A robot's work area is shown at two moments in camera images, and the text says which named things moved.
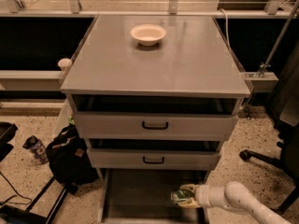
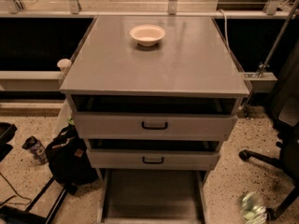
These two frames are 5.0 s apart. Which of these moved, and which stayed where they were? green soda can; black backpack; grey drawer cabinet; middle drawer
Moved: green soda can
Stayed: grey drawer cabinet; black backpack; middle drawer
